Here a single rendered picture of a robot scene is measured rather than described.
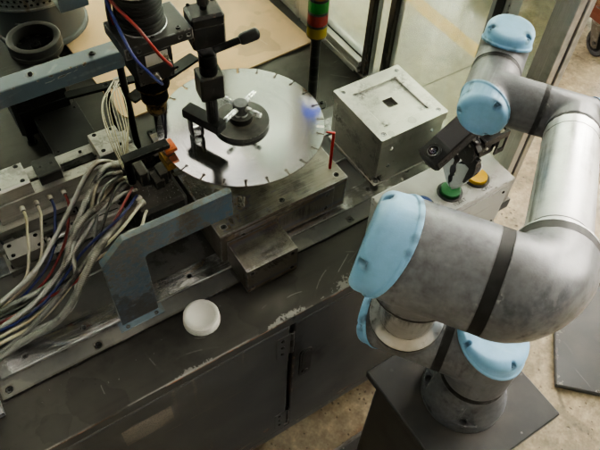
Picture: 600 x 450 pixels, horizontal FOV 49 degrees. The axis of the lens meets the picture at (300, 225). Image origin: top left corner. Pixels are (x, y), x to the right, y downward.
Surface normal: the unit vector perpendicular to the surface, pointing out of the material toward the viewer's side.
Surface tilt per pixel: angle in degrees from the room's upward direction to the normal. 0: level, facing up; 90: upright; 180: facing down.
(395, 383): 0
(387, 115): 0
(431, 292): 67
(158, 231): 90
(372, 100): 0
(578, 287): 49
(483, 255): 16
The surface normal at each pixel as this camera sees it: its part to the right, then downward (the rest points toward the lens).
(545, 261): 0.27, -0.46
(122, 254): 0.54, 0.69
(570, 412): 0.04, -0.60
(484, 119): -0.39, 0.73
